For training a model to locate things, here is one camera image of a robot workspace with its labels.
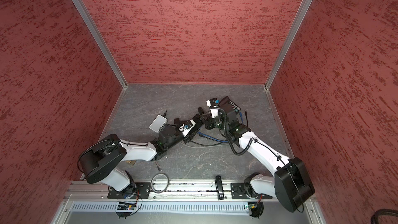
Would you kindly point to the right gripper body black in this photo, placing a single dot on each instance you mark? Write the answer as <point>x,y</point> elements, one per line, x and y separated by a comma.
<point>216,123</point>

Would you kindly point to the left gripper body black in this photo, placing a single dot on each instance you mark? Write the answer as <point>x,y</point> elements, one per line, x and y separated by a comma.
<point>179,137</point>

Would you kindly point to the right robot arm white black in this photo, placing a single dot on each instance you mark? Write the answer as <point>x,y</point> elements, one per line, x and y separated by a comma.
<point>291,184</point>

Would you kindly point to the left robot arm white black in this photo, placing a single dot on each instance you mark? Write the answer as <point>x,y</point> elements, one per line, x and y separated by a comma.
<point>100,162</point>

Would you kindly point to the black calculator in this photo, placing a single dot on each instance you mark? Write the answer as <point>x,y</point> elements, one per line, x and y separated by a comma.
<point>227,101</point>

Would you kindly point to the metal spoon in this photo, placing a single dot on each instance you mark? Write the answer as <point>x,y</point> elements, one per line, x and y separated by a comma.
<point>158,166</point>

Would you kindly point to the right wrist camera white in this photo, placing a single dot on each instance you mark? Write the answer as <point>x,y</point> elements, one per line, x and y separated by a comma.
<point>213,105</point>

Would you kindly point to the black clip handle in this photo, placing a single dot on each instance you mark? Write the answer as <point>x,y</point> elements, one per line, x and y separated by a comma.
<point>219,187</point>

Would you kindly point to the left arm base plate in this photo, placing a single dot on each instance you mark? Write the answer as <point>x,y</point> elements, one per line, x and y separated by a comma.
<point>132,191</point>

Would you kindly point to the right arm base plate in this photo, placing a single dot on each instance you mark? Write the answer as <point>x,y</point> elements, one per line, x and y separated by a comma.
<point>245,191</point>

